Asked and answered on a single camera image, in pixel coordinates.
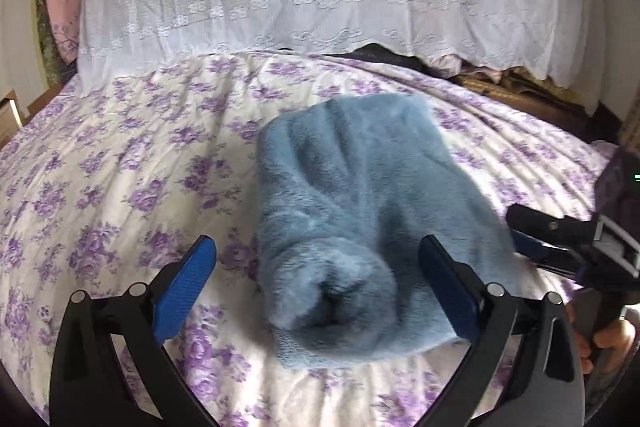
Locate blue fleece garment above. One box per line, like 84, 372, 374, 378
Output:
255, 96, 516, 370

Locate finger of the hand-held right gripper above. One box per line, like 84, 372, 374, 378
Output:
535, 251, 583, 278
506, 204, 601, 258

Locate brown woven mat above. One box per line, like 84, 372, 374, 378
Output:
450, 69, 601, 135

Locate purple floral bedsheet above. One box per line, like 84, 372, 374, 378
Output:
0, 49, 621, 427

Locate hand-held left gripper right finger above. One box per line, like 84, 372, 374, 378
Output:
419, 234, 587, 427

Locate person's right hand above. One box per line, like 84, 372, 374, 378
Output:
567, 302, 637, 375

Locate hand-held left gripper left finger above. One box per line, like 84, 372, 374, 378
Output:
49, 234, 218, 427

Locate wooden bedside cabinet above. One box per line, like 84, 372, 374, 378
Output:
0, 89, 27, 148

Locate olive patterned headboard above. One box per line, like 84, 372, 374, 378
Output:
34, 0, 78, 88

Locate dark cloth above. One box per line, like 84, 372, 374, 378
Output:
347, 43, 430, 74

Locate pink ribbed cloth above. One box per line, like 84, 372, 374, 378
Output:
429, 56, 503, 84

